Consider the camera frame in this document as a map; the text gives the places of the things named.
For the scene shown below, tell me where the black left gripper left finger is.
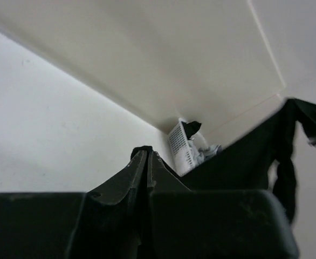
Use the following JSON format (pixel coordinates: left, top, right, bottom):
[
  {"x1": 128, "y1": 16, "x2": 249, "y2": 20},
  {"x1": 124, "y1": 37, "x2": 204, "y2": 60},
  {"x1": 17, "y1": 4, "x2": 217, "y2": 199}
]
[{"x1": 0, "y1": 151, "x2": 147, "y2": 258}]

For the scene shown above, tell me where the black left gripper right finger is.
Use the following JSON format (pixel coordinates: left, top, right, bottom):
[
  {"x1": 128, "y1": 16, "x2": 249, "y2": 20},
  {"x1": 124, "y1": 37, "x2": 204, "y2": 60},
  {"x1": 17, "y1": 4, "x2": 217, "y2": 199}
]
[{"x1": 147, "y1": 152, "x2": 299, "y2": 258}]

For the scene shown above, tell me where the black tank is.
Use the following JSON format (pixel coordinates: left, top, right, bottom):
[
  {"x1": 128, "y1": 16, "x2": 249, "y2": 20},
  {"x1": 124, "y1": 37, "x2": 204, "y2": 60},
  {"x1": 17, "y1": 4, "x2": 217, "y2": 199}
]
[
  {"x1": 182, "y1": 121, "x2": 202, "y2": 140},
  {"x1": 163, "y1": 98, "x2": 316, "y2": 224}
]

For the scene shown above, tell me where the grey crumpled tank top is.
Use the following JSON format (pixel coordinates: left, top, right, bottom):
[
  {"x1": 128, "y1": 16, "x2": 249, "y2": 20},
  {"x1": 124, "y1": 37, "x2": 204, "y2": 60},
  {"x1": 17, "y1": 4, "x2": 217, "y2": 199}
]
[{"x1": 190, "y1": 144, "x2": 222, "y2": 166}]

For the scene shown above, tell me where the black tank top in basket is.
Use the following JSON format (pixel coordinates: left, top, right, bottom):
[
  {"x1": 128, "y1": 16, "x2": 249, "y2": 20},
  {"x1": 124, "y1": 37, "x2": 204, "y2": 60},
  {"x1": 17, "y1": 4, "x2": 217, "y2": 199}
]
[{"x1": 182, "y1": 121, "x2": 202, "y2": 140}]

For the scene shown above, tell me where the white plastic laundry basket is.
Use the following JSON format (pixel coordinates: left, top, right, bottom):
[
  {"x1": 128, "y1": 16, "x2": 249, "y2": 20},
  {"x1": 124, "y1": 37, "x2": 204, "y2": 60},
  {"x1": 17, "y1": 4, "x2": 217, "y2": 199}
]
[{"x1": 168, "y1": 118, "x2": 196, "y2": 177}]

